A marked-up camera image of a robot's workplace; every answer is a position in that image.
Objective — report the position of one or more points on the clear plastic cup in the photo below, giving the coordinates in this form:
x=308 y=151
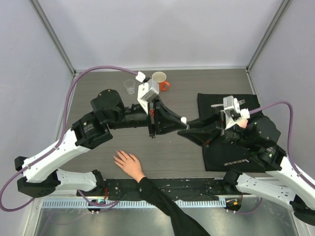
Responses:
x=130 y=86

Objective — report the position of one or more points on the pink plate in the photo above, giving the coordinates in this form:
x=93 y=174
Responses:
x=243 y=123

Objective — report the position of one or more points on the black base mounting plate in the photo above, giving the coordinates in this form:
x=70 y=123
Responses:
x=117 y=189

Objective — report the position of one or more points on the black cloth mat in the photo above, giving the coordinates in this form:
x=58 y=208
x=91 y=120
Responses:
x=219 y=153

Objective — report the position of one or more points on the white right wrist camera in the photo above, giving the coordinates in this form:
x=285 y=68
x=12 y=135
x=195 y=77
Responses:
x=232 y=113

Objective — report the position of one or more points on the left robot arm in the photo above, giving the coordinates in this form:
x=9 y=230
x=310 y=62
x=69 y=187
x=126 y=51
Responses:
x=42 y=174

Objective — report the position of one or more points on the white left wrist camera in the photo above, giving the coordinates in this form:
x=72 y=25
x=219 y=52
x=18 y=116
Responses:
x=147 y=90

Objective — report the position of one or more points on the silver table knife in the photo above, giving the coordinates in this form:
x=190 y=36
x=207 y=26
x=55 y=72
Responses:
x=236 y=162

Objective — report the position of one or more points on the slotted cable duct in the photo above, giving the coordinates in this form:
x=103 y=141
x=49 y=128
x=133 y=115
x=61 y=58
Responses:
x=80 y=203

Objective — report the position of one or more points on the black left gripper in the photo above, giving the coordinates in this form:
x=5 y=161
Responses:
x=163 y=120

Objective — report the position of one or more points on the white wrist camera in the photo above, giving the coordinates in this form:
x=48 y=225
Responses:
x=147 y=90
x=232 y=113

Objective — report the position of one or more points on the silver metal fork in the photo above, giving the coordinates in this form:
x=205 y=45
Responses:
x=239 y=102

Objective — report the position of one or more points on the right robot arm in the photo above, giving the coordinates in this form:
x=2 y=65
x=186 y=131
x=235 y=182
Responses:
x=281 y=182

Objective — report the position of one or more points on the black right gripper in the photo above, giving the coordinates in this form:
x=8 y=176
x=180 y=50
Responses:
x=206 y=132

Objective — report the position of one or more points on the black sleeved forearm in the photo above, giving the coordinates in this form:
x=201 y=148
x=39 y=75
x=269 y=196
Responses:
x=182 y=224

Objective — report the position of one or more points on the orange ceramic mug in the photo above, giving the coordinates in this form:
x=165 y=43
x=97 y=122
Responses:
x=160 y=78

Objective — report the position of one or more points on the person's bare hand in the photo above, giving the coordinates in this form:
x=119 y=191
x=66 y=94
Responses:
x=129 y=164

